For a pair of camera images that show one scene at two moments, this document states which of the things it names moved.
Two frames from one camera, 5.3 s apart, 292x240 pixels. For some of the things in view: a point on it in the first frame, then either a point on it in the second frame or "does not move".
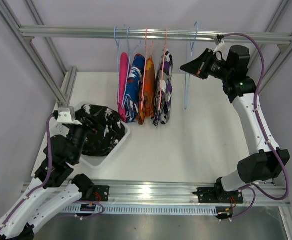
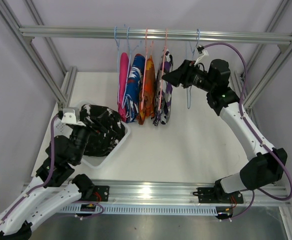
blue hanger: [187, 82] → [193, 50]
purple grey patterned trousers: [164, 87] does not move
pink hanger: [163, 66] does not move
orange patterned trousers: [149, 93] does not move
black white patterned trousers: [105, 131] does not move
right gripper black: [199, 66] → [182, 75]
